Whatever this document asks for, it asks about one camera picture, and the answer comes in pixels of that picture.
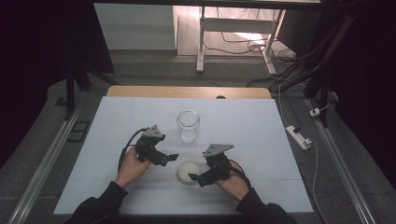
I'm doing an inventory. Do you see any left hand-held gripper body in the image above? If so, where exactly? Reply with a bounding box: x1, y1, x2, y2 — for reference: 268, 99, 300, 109
134, 124, 171, 167

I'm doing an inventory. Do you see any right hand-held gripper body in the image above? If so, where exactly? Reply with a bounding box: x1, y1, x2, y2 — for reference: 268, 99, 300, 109
197, 143, 235, 189

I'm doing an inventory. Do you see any cream round jar lid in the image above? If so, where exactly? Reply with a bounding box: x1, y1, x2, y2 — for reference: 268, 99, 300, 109
177, 159, 203, 186

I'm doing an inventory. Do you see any clear glass jar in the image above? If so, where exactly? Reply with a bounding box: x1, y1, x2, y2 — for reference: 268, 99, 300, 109
176, 109, 201, 145

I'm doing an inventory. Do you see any person's right hand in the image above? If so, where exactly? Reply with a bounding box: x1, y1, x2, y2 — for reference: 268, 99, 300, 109
215, 169, 250, 203

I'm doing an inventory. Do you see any person's left hand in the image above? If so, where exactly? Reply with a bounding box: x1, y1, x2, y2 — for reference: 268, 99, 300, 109
114, 145, 153, 189

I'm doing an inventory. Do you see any white table sheet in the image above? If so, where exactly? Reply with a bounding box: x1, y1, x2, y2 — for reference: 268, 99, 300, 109
53, 95, 314, 217

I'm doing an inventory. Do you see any wooden table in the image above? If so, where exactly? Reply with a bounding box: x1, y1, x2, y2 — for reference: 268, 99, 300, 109
106, 85, 273, 100

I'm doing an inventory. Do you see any white power strip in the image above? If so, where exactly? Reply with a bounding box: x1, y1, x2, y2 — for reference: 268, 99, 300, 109
285, 124, 313, 151

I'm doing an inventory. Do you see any black metal stand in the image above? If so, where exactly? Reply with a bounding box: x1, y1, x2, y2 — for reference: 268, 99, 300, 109
63, 60, 120, 121
302, 69, 332, 129

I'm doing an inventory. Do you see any dark curtain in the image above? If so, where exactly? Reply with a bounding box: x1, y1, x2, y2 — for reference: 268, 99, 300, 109
311, 0, 396, 189
0, 0, 116, 171

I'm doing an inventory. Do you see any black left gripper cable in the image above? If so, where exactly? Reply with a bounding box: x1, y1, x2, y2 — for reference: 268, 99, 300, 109
117, 127, 149, 174

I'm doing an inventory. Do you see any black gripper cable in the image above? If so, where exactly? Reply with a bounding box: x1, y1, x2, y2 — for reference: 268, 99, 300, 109
117, 127, 149, 174
228, 159, 253, 191

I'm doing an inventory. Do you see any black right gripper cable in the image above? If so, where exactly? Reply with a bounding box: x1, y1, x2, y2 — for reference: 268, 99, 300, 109
228, 159, 253, 191

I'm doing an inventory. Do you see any white power cable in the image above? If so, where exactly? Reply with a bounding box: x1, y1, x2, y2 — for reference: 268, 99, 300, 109
277, 84, 331, 224

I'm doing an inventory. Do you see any aluminium floor rail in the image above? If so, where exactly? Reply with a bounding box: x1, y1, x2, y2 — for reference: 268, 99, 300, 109
7, 104, 84, 224
305, 98, 377, 224

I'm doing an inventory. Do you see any bundle of black cables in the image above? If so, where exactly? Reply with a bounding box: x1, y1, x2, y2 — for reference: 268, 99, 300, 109
246, 12, 359, 93

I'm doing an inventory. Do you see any white desk frame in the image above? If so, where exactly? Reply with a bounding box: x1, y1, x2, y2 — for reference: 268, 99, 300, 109
195, 6, 286, 76

